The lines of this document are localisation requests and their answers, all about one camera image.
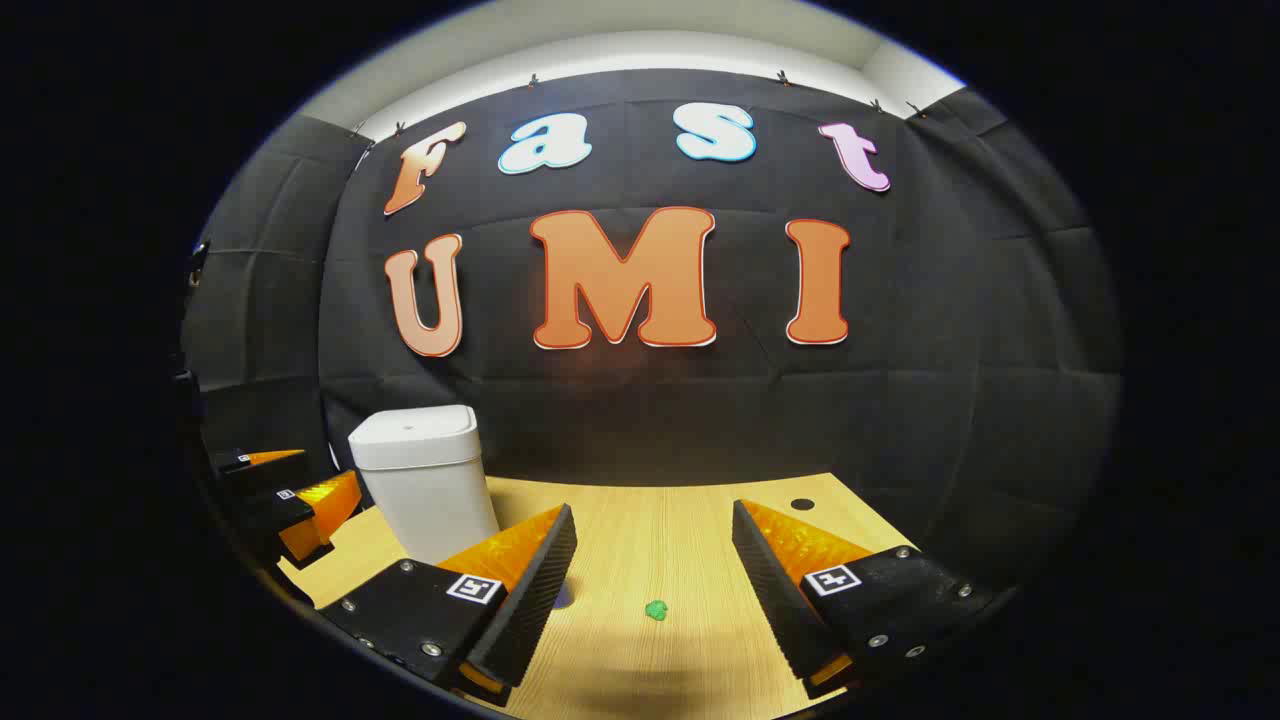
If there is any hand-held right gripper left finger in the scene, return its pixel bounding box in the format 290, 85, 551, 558
318, 503, 579, 708

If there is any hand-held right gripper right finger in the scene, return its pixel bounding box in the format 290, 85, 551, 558
732, 499, 996, 701

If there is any white desktop garbage bin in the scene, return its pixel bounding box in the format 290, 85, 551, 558
347, 405, 501, 568

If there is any wooden desktop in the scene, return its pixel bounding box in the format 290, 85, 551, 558
277, 472, 896, 719

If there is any black backdrop cloth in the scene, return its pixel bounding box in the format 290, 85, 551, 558
180, 68, 1126, 591

